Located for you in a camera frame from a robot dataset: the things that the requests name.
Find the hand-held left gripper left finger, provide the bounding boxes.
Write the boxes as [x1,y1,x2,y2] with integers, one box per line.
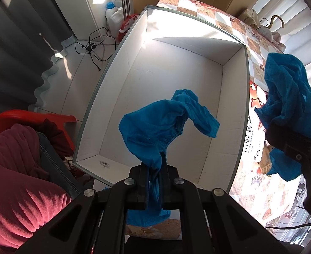
[15,164,152,254]

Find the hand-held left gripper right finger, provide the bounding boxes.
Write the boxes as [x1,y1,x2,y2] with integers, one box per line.
[161,164,288,254]

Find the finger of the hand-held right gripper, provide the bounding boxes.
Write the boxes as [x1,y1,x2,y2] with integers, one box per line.
[265,123,311,224]

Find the blue elastic-edged cloth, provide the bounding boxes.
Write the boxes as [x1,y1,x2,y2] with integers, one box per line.
[118,89,221,226]

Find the large white cardboard box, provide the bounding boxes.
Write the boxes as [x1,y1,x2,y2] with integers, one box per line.
[73,5,251,188]

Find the blue jeans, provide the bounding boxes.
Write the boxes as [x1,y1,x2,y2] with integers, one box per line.
[36,132,82,199]

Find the grey cap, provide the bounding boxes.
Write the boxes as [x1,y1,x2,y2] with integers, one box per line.
[256,26,274,41]

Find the checkered printed tablecloth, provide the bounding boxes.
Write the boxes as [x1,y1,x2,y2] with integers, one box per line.
[157,0,311,246]

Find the wooden hanger hook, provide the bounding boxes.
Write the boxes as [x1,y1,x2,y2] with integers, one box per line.
[260,15,285,29]

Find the white sheer curtain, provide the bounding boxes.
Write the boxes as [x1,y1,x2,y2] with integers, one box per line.
[251,0,311,66]

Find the beige cloth pile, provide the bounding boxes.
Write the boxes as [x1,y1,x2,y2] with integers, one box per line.
[237,8,286,51]

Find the red plastic chair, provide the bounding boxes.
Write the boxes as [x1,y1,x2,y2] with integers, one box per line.
[0,110,76,164]

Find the white plastic jug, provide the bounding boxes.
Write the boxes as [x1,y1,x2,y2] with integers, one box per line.
[110,7,125,36]

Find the red and white broom head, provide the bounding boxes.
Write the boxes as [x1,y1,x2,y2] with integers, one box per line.
[118,13,139,43]

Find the white bottle with blue cap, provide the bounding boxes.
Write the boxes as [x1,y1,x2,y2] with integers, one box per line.
[105,2,119,28]

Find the grey pleated curtain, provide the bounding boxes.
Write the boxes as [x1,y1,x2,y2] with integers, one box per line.
[0,0,76,112]

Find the thin black cable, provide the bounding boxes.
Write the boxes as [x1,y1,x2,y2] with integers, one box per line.
[267,224,311,231]

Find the black charger cable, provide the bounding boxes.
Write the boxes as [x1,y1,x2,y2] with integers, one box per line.
[75,28,116,70]

